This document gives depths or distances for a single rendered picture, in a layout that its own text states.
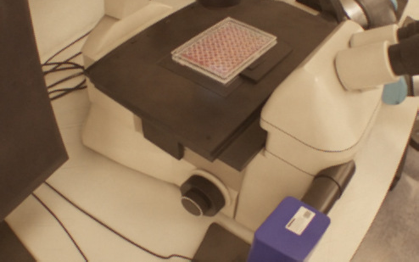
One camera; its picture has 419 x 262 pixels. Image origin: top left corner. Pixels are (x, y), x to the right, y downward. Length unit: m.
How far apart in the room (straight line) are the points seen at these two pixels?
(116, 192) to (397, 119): 0.60
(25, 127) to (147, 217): 0.29
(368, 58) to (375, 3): 0.44
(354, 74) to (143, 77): 0.27
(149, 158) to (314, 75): 0.33
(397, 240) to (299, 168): 1.22
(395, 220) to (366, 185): 0.98
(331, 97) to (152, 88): 0.22
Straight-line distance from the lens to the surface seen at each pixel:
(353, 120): 0.45
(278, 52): 0.58
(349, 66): 0.42
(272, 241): 0.38
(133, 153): 0.67
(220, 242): 0.60
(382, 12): 0.85
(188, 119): 0.48
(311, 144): 0.43
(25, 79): 0.41
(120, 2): 0.64
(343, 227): 0.66
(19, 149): 0.44
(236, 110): 0.49
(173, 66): 0.55
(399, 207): 1.74
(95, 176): 0.70
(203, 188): 0.57
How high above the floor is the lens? 1.29
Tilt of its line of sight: 45 degrees down
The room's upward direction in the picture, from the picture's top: 1 degrees clockwise
